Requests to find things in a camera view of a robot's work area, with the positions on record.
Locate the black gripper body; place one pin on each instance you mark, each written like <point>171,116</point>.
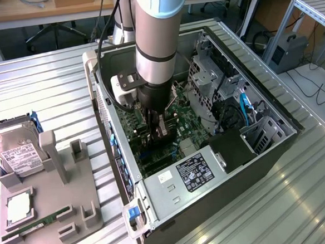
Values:
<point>155,97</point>

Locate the loose green RAM stick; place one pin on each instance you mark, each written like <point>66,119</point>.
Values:
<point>46,219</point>

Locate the silver disk bay cage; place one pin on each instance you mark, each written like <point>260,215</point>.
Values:
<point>204,80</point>

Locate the open black PC case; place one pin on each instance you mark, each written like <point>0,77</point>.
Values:
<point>265,159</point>

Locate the silver power supply unit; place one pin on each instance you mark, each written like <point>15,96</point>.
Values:
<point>167,194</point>

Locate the aluminium profile frame table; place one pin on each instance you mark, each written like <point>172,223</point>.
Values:
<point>310,8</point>

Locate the silver hard disk drive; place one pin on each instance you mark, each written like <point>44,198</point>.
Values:
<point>17,154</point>

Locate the silver CPU chip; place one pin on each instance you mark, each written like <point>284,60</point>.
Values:
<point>19,207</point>

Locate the long wooden desk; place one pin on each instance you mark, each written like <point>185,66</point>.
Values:
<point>32,14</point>

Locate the blue case latch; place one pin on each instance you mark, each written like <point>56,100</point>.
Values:
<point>132,213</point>

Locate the grey parts rack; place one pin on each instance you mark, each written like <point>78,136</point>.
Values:
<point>50,197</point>

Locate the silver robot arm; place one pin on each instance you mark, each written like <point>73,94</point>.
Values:
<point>156,38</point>

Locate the black plastic shroud box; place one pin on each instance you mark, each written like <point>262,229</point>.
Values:
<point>231,150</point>

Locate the black slanted pole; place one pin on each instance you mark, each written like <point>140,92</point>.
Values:
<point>251,12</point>

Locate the graphics card with metal bracket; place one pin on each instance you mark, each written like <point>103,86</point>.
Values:
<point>164,142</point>

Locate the green motherboard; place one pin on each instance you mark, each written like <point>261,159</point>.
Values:
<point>190,125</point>

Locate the silver chipset heatsink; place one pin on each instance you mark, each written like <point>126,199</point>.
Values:
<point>188,146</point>

